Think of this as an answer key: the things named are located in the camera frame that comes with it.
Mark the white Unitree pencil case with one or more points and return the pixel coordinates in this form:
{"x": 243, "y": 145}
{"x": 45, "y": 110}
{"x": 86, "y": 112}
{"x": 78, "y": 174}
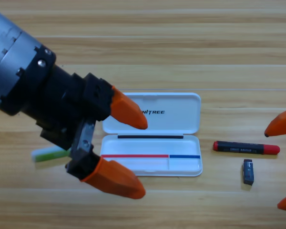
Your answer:
{"x": 176, "y": 119}

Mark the green highlighter pen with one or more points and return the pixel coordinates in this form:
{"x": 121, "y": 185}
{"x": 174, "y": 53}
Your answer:
{"x": 50, "y": 154}

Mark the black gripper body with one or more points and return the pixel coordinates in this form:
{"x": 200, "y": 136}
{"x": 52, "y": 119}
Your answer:
{"x": 59, "y": 100}

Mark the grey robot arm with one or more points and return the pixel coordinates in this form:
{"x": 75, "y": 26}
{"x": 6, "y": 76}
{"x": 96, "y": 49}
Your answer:
{"x": 7, "y": 59}

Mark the small black eraser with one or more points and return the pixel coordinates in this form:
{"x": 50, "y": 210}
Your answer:
{"x": 248, "y": 173}

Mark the red and black marker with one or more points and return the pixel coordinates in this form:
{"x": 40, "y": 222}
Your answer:
{"x": 240, "y": 147}

